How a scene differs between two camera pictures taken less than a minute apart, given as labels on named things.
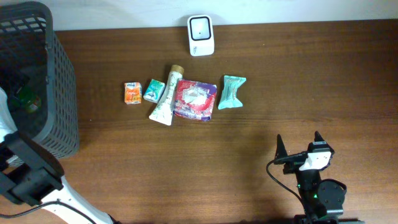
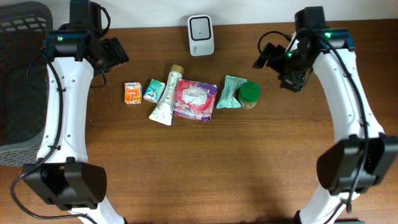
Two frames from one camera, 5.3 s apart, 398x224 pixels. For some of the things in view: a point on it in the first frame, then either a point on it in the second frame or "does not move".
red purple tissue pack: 194,99 does not move
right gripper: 281,152 → 293,81
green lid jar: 29,100 → 249,93
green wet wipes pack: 229,98 does not move
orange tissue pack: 132,93 does not move
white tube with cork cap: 163,111 does not move
